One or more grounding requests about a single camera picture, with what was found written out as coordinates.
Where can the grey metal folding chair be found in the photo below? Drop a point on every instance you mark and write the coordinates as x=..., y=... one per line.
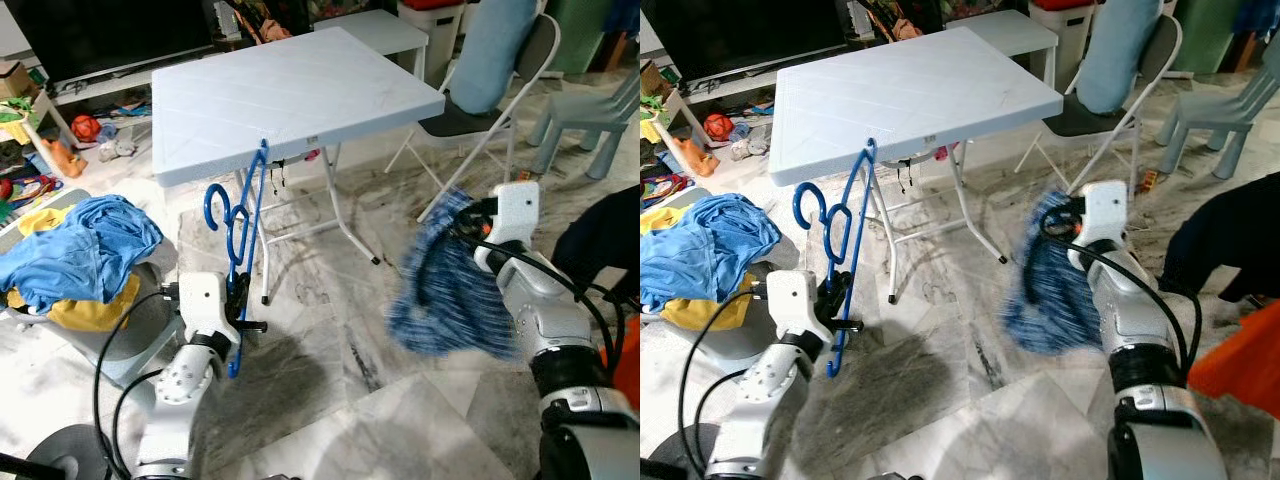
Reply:
x=1075, y=120
x=455, y=120

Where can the blue plaid shirt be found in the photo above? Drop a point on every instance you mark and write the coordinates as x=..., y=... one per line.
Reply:
x=1050, y=290
x=450, y=290

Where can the small white side table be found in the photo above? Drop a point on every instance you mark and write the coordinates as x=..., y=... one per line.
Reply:
x=1010, y=35
x=370, y=30

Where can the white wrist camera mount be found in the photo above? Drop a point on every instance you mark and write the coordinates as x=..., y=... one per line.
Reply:
x=1105, y=215
x=790, y=300
x=200, y=305
x=515, y=215

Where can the yellow shirt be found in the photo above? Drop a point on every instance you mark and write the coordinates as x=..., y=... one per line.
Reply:
x=80, y=315
x=700, y=315

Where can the dark green bin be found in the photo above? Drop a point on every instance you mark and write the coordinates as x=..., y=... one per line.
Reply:
x=575, y=35
x=1205, y=35

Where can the pale grey laundry basket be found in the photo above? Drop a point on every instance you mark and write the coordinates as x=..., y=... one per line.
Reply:
x=145, y=340
x=745, y=345

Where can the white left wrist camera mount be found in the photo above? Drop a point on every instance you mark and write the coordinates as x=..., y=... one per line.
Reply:
x=200, y=305
x=790, y=300

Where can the colourful toy bag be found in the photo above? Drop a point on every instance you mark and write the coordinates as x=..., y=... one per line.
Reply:
x=662, y=186
x=25, y=190

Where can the black television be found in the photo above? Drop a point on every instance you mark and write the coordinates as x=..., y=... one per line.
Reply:
x=750, y=30
x=100, y=30

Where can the blue plastic hanger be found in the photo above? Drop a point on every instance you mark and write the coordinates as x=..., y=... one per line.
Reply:
x=867, y=170
x=261, y=170

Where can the white television stand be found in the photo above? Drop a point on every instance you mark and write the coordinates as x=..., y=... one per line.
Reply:
x=760, y=82
x=130, y=85

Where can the red orange ball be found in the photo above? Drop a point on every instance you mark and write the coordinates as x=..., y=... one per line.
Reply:
x=86, y=128
x=718, y=127

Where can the black floor fan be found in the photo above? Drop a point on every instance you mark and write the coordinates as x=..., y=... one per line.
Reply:
x=60, y=450
x=690, y=455

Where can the brown cardboard box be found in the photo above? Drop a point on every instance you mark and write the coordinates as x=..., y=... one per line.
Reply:
x=15, y=80
x=655, y=80

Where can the white folding table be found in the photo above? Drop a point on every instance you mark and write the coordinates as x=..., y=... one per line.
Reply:
x=900, y=100
x=290, y=100

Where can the orange plastic toy animal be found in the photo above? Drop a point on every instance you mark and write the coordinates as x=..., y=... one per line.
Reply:
x=60, y=157
x=690, y=155

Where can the orange garment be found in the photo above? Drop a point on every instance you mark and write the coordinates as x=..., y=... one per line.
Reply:
x=628, y=365
x=1245, y=365

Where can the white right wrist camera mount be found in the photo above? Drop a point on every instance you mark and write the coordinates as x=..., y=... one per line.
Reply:
x=1105, y=215
x=515, y=215

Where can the navy blue garment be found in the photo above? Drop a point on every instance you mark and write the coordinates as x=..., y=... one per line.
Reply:
x=600, y=240
x=1220, y=230

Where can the grey plush toy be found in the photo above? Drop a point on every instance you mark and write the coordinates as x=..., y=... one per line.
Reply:
x=118, y=148
x=745, y=148

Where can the white bin red lid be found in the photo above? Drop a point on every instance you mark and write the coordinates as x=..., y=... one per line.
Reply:
x=430, y=35
x=1060, y=30

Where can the pale blue plastic child chair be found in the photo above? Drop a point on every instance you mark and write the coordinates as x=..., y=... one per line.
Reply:
x=1220, y=105
x=590, y=110

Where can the pale blue chair cover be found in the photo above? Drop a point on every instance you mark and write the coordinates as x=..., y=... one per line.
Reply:
x=1115, y=50
x=490, y=50

